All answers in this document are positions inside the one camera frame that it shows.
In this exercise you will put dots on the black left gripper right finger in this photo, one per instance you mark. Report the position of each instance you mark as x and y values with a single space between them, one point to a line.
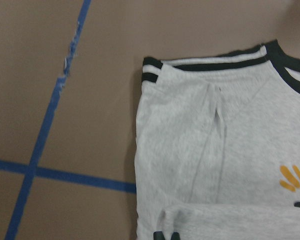
175 236

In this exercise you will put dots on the grey cartoon print t-shirt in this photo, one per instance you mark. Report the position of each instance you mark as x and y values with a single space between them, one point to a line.
218 146

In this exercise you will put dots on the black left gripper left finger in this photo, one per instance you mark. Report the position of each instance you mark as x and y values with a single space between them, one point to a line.
158 235

